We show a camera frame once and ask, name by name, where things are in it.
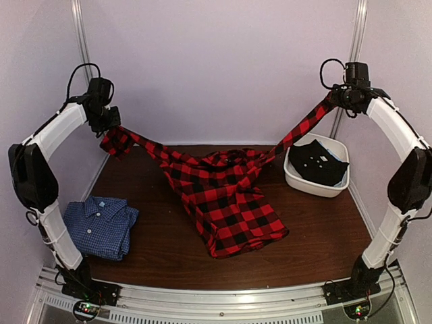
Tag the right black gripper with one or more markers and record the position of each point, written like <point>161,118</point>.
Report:
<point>336,100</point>

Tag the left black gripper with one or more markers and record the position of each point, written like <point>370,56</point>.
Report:
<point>115,122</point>

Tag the red black plaid shirt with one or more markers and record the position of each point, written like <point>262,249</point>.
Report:
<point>217,190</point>

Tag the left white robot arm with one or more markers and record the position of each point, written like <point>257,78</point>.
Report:
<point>33,180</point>

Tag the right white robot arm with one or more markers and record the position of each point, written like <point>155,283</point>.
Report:
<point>408,188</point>

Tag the black shirt in basin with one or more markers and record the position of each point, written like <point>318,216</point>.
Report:
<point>314,163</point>

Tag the folded blue checked shirt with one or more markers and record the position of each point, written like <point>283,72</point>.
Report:
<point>100,226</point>

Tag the left circuit board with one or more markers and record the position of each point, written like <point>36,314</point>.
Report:
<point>85,311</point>

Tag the circuit board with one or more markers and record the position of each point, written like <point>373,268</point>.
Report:
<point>357,310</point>
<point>85,311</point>

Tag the right circuit board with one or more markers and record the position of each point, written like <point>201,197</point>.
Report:
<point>357,310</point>

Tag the right aluminium frame post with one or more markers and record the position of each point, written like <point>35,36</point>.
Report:
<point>360,23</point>

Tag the aluminium frame post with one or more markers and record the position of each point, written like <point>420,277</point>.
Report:
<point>78,21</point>
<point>360,23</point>

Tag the left aluminium frame post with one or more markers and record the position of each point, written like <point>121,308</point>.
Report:
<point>78,21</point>

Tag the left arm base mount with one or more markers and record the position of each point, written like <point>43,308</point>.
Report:
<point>97,292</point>

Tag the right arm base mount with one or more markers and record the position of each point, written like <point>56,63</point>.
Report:
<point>359,285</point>

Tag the front aluminium rail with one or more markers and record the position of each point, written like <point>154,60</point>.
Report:
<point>296,304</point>

